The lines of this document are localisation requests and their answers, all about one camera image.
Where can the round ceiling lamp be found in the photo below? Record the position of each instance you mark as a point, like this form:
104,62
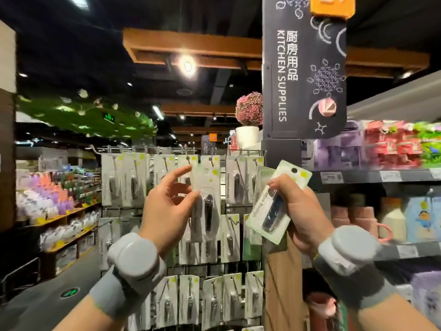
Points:
187,65

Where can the person's left hand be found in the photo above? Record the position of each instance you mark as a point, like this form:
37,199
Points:
162,217

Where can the wooden post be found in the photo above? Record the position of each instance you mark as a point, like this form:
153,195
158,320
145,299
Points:
279,286

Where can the person's left forearm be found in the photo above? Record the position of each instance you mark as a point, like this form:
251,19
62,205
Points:
93,317

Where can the grey kitchenware shelf unit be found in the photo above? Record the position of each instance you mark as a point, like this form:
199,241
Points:
365,177

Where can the row of pastel laundry bottles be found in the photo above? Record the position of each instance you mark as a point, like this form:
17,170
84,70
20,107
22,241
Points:
48,200

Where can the wooden ceiling frame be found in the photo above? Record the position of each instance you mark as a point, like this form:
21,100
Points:
207,48

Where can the green floor sticker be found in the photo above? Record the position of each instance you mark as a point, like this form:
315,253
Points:
69,292

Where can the purple boxed appliance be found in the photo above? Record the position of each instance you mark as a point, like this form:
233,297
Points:
341,148

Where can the row of pink red packs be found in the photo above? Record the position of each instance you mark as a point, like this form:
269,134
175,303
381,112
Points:
406,144

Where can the wooden laundry shelf unit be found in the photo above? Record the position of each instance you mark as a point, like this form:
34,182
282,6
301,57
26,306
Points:
69,239

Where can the dark hanging aisle sign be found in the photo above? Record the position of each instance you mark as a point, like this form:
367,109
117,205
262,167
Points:
303,72

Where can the person's right forearm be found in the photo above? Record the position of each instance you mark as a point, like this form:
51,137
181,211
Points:
406,317

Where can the pink flowers in white pot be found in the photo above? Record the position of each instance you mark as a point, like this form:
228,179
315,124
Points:
249,110

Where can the cream white jug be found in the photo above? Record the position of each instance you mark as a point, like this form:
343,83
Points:
394,217

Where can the metal rail barrier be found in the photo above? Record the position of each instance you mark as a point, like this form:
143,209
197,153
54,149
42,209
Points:
19,275

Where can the rows of hung nail clipper packs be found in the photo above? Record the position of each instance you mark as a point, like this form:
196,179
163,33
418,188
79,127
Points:
234,182

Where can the wooden pillar panel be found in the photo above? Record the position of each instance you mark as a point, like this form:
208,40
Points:
7,134

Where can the blue cartoon box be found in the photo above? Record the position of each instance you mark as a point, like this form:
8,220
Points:
420,218

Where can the white carded nail clipper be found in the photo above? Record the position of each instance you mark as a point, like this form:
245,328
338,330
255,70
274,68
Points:
207,210
265,217

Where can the orange sign tag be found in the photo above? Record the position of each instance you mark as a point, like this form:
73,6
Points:
332,6

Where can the green hanging ceiling decor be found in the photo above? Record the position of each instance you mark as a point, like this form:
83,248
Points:
83,117

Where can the person's right hand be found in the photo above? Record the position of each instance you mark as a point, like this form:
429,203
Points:
307,220

